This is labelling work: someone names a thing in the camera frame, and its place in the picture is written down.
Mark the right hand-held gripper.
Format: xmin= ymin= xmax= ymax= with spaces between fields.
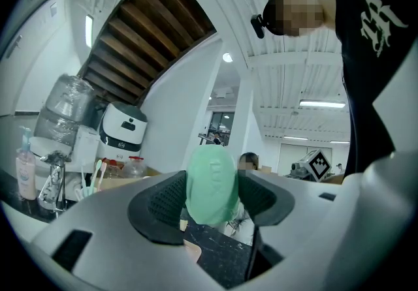
xmin=287 ymin=148 xmax=340 ymax=183

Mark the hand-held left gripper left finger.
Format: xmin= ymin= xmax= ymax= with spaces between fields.
xmin=29 ymin=170 xmax=229 ymax=291

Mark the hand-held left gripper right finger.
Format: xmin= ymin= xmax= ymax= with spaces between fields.
xmin=228 ymin=149 xmax=418 ymax=291

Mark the green soap bar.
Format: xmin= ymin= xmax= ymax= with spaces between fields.
xmin=185 ymin=145 xmax=238 ymax=225

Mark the white toothbrush cup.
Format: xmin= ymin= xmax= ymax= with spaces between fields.
xmin=74 ymin=186 xmax=99 ymax=202

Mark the pink toothbrush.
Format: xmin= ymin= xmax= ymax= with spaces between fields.
xmin=97 ymin=161 xmax=108 ymax=191

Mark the clear plastic jug red label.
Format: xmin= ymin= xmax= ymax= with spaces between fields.
xmin=103 ymin=157 xmax=127 ymax=179
xmin=123 ymin=155 xmax=148 ymax=179

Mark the cardboard box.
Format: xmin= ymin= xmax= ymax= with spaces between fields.
xmin=94 ymin=159 xmax=164 ymax=191

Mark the long ceiling lamp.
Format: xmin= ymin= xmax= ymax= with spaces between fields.
xmin=84 ymin=14 xmax=94 ymax=48
xmin=298 ymin=99 xmax=346 ymax=108

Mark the chrome faucet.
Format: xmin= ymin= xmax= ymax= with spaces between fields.
xmin=38 ymin=149 xmax=72 ymax=219

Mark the white toilet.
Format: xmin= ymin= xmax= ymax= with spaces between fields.
xmin=29 ymin=126 xmax=101 ymax=186

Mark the white black rounded machine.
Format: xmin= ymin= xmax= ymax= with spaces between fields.
xmin=98 ymin=101 xmax=148 ymax=162

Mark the white sink basin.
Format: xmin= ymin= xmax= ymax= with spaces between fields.
xmin=0 ymin=200 xmax=50 ymax=245

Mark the pink pump bottle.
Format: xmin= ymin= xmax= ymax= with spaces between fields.
xmin=15 ymin=125 xmax=37 ymax=201

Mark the plastic wrapped grey appliance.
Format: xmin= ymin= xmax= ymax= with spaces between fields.
xmin=34 ymin=108 xmax=79 ymax=147
xmin=45 ymin=74 xmax=95 ymax=121

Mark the black marble vanity table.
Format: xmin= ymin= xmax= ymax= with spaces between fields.
xmin=0 ymin=168 xmax=285 ymax=287

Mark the person's black shirt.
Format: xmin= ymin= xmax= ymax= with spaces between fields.
xmin=334 ymin=0 xmax=418 ymax=179

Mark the person's head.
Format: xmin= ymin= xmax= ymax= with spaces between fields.
xmin=263 ymin=0 xmax=337 ymax=38

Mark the white door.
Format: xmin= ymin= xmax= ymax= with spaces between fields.
xmin=0 ymin=0 xmax=69 ymax=116

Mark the wooden staircase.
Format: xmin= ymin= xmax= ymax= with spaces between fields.
xmin=77 ymin=0 xmax=218 ymax=106

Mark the black head camera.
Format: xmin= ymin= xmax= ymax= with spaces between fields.
xmin=250 ymin=14 xmax=266 ymax=39

